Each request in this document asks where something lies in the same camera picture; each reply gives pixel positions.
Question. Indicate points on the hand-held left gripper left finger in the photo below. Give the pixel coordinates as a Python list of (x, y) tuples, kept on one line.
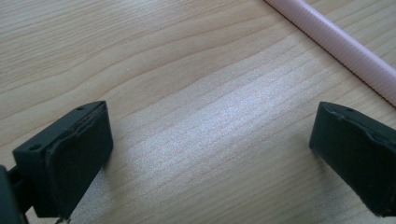
[(71, 161)]

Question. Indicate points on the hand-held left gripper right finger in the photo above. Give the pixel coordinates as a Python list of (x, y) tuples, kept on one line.
[(358, 155)]

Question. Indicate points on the pink ribbed tube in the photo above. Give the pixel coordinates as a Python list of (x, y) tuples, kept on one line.
[(342, 43)]

